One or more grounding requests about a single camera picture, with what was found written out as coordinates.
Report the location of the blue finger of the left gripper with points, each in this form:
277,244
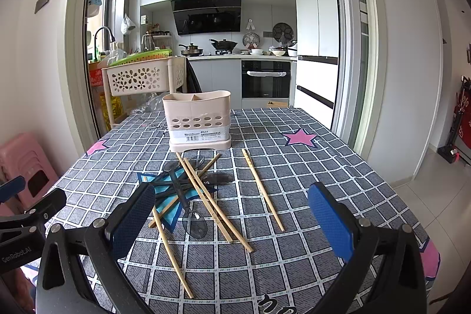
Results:
11,188

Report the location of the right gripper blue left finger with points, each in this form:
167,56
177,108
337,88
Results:
128,218

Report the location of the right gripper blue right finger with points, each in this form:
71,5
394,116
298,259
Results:
334,219

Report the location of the bamboo chopstick crossing diagonal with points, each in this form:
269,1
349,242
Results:
170,206

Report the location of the dark translucent plastic spoon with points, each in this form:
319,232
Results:
193,223

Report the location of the bamboo chopstick long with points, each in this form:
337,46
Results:
205,197

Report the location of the pink plastic stool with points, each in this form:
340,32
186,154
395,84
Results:
24,156

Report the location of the grey checkered tablecloth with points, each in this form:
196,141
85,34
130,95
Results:
263,270

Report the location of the beige plastic utensil holder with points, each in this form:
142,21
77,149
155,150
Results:
198,121

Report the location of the beige perforated storage cart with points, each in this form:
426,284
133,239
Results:
156,75

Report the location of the black built-in oven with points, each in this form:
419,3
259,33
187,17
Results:
265,79

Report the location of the green tray on cart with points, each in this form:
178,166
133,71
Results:
145,56

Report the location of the steel pot on stove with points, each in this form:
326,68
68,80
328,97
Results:
190,50

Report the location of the black wok on stove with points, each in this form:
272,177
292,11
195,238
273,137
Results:
223,45

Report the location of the black range hood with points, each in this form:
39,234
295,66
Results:
206,16

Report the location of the white refrigerator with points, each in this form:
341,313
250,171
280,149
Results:
318,58

